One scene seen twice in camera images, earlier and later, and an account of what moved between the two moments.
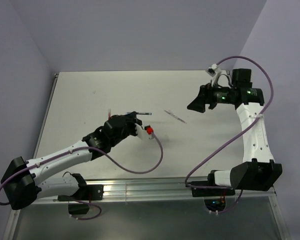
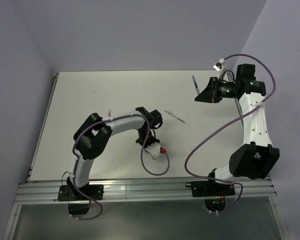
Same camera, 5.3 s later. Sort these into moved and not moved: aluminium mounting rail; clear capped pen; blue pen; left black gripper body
Moved: blue pen; left black gripper body
Not moved: clear capped pen; aluminium mounting rail
